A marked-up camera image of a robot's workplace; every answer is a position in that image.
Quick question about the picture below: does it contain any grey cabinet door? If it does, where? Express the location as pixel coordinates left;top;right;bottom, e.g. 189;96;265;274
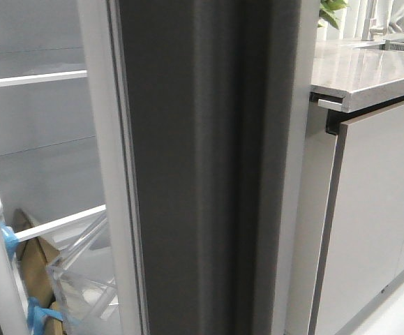
308;101;404;334

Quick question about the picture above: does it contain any green potted plant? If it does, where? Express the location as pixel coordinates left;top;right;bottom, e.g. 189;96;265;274
319;0;348;30

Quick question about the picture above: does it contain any clear plastic fridge drawer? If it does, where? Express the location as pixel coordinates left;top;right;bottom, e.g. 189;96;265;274
47;213;123;335

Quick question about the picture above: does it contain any upper white fridge shelf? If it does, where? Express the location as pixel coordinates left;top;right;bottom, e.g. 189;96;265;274
0;70;87;88

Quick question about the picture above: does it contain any white fridge shelf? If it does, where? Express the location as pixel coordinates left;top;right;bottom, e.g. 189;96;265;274
15;204;106;242
0;70;87;88

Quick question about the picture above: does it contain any lower white fridge shelf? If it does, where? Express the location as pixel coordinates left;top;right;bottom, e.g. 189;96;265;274
15;204;106;242

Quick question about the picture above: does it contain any grey stone countertop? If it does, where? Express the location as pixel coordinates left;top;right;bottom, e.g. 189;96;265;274
311;33;404;113

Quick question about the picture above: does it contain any dark grey fridge door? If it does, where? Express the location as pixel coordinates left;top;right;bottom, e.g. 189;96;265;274
110;1;320;334

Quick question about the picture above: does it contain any brown cardboard piece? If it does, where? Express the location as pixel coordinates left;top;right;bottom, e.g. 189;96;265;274
13;209;66;334

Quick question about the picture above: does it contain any blue tape strip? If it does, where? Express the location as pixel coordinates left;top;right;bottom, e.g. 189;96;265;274
0;222;19;261
27;297;63;335

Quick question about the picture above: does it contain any lower blue tape strip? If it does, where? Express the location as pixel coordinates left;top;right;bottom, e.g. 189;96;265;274
27;297;63;335

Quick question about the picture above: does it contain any white fridge interior body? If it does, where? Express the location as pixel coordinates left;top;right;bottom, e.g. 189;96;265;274
0;1;147;334

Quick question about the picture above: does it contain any steel kitchen faucet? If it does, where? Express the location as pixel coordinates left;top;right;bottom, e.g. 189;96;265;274
361;0;387;41

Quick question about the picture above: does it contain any upper blue tape strip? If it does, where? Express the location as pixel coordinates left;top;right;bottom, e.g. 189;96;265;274
0;222;19;261

